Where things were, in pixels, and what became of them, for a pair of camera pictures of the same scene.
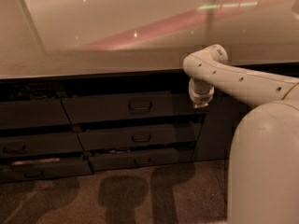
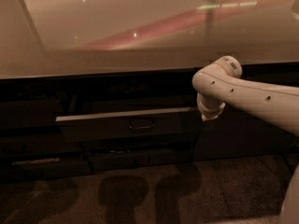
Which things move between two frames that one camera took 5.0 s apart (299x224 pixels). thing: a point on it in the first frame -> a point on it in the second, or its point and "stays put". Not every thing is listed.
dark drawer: (32, 113) stays put
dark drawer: (39, 145) stays put
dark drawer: (130, 106) -> (172, 123)
